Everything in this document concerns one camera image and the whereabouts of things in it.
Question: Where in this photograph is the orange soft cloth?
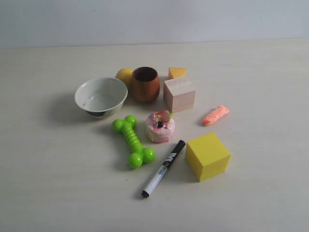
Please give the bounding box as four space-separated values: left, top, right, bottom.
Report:
202 105 229 126

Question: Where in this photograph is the pink toy cake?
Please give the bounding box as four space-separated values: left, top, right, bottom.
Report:
144 110 175 143

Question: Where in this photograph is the light wooden cube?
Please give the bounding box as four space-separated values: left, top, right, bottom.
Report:
163 77 196 113

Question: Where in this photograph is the brown wooden cup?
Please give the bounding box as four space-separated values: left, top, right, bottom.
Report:
131 67 160 103

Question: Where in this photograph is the black white marker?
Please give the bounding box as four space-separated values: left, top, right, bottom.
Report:
141 140 186 198

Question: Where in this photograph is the green bone toy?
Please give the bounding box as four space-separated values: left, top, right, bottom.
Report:
112 115 156 169

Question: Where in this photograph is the orange cheese wedge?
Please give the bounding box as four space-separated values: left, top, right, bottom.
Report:
169 67 186 79

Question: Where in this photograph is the yellow lemon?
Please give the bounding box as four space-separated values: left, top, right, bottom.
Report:
115 68 134 89

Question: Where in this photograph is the white ceramic bowl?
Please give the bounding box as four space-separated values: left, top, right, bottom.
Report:
74 77 128 119

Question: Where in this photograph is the yellow cube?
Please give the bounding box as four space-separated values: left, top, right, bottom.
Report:
185 132 231 182

